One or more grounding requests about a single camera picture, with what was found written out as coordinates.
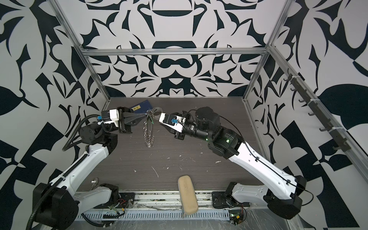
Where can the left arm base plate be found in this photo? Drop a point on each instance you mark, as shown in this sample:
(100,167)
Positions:
(125,200)

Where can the small circuit board with wires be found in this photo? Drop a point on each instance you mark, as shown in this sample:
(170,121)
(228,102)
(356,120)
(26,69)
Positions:
(237,218)

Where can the white slotted cable duct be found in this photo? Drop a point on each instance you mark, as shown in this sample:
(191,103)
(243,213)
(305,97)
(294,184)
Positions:
(134,215)

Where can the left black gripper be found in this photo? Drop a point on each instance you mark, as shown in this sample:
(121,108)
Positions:
(123,122)

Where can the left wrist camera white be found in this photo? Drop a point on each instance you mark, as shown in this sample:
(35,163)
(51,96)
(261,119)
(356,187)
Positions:
(110,117)

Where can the small round metal disc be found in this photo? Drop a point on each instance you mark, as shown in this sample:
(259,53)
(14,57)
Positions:
(95,182)

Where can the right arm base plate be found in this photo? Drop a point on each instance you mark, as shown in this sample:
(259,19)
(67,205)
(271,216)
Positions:
(222,200)

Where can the blue booklet yellow label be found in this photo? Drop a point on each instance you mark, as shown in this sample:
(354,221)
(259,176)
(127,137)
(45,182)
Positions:
(142,107)

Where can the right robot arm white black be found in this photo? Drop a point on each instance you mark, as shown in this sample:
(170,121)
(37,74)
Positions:
(279,192)

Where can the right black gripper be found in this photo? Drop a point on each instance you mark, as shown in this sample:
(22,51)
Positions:
(181,135)

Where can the patterned tape roll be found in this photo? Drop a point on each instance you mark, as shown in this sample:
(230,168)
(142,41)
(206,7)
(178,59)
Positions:
(157,110)

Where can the beige glasses case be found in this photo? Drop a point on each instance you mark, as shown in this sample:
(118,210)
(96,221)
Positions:
(187,195)

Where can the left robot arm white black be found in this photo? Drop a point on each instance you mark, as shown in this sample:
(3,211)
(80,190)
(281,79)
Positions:
(57,204)

